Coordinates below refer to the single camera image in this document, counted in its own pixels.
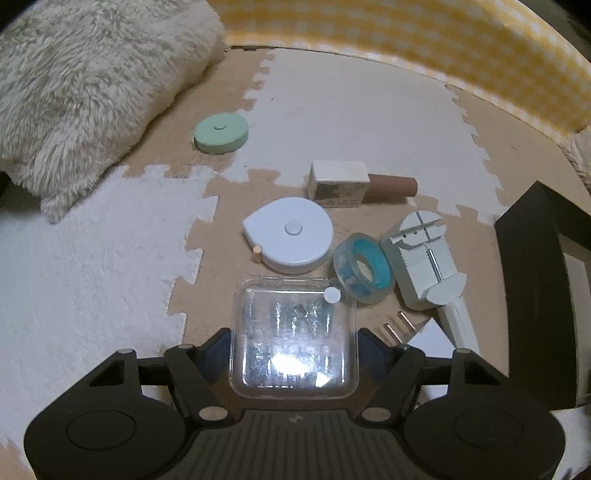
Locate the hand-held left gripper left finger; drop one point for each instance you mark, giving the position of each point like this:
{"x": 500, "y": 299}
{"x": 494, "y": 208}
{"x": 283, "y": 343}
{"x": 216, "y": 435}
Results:
{"x": 218, "y": 357}

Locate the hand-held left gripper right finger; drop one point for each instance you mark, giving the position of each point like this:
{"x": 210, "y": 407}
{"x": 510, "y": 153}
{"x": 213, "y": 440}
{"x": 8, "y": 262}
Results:
{"x": 369, "y": 345}

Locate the clear plastic parts case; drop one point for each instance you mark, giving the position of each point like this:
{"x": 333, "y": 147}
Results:
{"x": 295, "y": 332}

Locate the white watch link remover tool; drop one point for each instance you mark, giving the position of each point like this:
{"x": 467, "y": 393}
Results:
{"x": 415, "y": 272}

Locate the blue patterned tape roll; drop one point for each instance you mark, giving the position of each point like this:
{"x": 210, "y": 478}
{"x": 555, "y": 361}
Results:
{"x": 345, "y": 261}

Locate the white round tape measure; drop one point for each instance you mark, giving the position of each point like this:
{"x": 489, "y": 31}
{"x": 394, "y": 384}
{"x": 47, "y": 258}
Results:
{"x": 286, "y": 240}

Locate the black cardboard box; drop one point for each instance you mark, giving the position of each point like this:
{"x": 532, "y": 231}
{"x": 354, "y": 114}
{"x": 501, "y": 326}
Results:
{"x": 526, "y": 277}

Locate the beige foam puzzle mat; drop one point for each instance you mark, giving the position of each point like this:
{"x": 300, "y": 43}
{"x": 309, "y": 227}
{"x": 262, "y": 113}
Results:
{"x": 184, "y": 101}
{"x": 217, "y": 281}
{"x": 521, "y": 152}

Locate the green round tape measure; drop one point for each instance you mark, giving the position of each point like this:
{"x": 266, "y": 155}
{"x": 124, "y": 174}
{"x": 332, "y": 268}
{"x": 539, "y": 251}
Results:
{"x": 220, "y": 134}

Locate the fluffy cream cushion right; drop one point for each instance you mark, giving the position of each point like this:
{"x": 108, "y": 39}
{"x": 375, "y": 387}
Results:
{"x": 579, "y": 157}

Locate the fluffy beige cushion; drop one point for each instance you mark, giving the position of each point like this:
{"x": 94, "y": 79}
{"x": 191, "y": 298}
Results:
{"x": 92, "y": 92}

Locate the yellow checkered padded fence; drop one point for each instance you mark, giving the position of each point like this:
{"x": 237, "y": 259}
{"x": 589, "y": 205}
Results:
{"x": 415, "y": 32}

